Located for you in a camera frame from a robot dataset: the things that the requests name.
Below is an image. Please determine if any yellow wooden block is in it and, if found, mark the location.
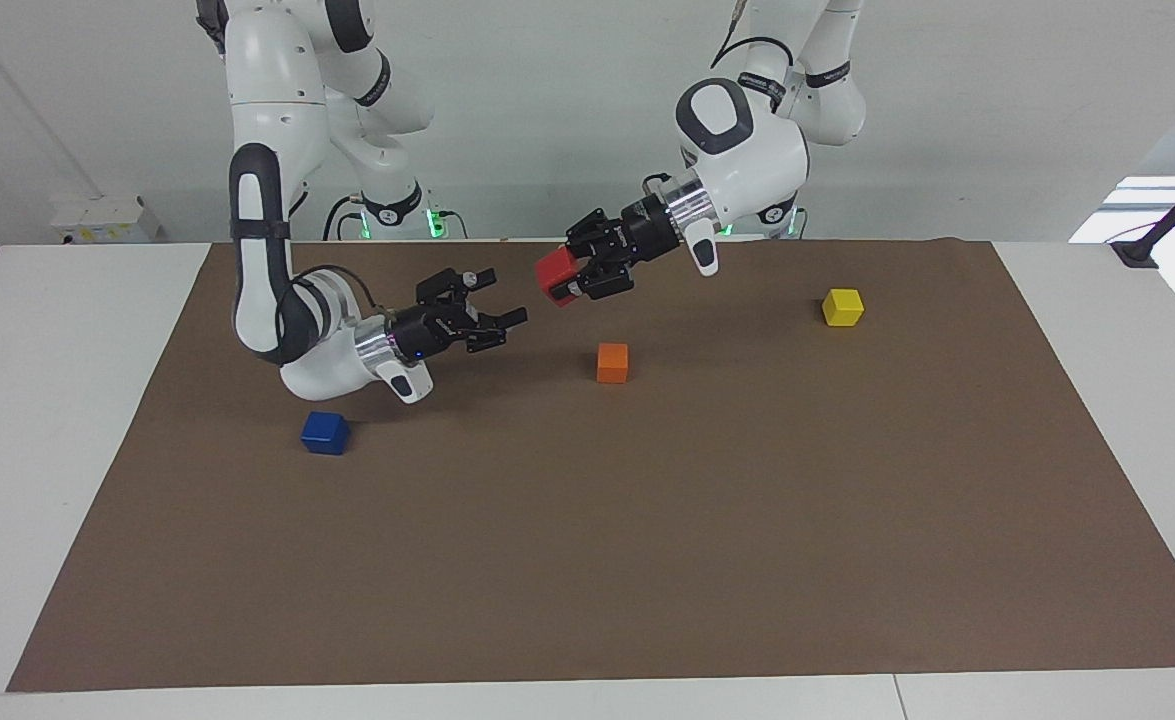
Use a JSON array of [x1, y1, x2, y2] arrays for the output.
[[822, 288, 865, 328]]

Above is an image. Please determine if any black slanted stand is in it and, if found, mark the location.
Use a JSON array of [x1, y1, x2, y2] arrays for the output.
[[1109, 158, 1175, 270]]

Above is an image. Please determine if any white wall box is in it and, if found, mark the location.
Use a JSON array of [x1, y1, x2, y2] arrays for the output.
[[51, 194, 161, 245]]

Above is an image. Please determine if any brown paper mat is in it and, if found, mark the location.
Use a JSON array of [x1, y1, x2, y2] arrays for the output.
[[5, 237, 1175, 694]]

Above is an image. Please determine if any black right base cable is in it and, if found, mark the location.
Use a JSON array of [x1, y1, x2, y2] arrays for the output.
[[321, 193, 368, 242]]

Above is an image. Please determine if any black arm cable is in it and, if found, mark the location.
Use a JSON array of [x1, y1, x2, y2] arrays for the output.
[[711, 0, 798, 83], [305, 263, 388, 323]]

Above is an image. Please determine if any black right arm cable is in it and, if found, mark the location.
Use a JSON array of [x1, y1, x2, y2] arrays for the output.
[[305, 263, 388, 323]]

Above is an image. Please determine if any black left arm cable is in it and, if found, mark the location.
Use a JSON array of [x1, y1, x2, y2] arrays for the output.
[[711, 0, 798, 83]]

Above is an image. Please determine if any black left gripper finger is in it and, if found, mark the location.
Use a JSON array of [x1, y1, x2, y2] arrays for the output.
[[561, 263, 635, 305], [564, 207, 614, 252]]

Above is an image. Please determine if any red wooden block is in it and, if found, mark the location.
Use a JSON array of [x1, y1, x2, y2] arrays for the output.
[[534, 246, 581, 307]]

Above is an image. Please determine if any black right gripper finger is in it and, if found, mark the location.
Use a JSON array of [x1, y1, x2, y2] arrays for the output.
[[418, 266, 499, 305], [464, 307, 530, 354]]

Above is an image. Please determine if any blue wooden block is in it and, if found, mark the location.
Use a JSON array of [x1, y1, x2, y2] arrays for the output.
[[300, 411, 351, 457]]

